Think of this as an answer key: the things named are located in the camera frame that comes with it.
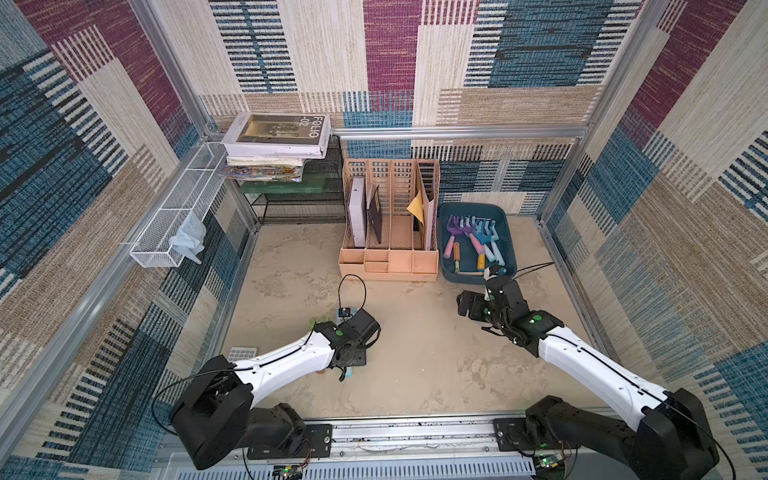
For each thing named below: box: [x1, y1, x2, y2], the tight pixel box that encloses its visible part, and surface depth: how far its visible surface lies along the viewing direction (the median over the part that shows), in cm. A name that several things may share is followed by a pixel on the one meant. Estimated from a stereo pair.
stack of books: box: [218, 112, 332, 183], surface depth 84 cm
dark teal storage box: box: [438, 202, 517, 285], surface depth 114 cm
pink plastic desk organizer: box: [338, 158, 441, 282], surface depth 104 cm
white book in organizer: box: [349, 175, 367, 247], surface depth 102 cm
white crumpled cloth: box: [168, 210, 207, 265], surface depth 69 cm
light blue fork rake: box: [490, 220, 505, 266], surface depth 112 cm
